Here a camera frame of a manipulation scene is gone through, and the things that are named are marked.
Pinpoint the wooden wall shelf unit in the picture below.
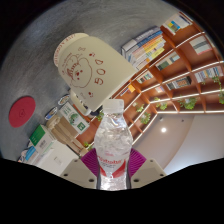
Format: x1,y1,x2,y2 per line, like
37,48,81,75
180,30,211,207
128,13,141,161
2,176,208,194
76,11,224,151

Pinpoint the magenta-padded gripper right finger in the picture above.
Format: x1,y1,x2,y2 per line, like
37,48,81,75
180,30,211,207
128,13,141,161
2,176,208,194
127,148,167,190

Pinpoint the flat round red coaster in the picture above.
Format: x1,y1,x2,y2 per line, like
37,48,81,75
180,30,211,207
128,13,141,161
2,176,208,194
8,96,37,128

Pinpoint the wooden artist mannequin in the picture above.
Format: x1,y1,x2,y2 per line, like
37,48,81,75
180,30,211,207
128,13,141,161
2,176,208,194
46,114,84,151

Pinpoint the clear plastic water bottle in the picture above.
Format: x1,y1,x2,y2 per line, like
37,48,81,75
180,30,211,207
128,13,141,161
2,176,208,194
93,98,133,192

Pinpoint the round printed badge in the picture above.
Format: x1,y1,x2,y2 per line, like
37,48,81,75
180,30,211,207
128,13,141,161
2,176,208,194
58,94,71,106
44,106,59,121

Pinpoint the tall white green carton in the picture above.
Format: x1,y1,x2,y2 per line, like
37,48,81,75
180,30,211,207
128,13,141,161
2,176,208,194
59,101,90,135

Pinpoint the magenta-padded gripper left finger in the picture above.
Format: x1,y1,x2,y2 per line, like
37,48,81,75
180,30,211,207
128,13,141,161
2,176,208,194
59,148,100,190

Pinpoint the cream mug with bear print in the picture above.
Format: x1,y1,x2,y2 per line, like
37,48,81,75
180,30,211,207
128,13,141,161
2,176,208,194
53,32,138,117

